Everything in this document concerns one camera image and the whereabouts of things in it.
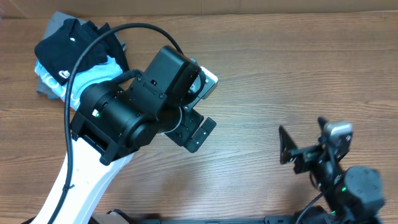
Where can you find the black folded garment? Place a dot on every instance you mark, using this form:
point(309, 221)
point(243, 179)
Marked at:
point(112, 45)

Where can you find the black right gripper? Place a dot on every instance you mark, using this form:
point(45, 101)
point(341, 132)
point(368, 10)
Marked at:
point(308, 155)

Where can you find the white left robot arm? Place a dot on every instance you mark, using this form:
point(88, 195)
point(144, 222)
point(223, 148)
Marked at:
point(109, 127)

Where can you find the grey folded garment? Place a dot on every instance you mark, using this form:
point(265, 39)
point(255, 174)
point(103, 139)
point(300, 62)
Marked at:
point(55, 22)

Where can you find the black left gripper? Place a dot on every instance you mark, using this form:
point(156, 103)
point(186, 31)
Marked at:
point(189, 117)

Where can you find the dark teal t-shirt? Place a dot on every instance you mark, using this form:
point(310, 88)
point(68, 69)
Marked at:
point(59, 52)

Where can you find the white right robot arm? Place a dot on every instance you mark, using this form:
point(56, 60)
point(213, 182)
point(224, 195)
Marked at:
point(354, 195)

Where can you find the light blue printed t-shirt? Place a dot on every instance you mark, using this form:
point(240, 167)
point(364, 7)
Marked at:
point(99, 73)

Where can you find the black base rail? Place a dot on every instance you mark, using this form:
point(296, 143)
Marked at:
point(281, 219)

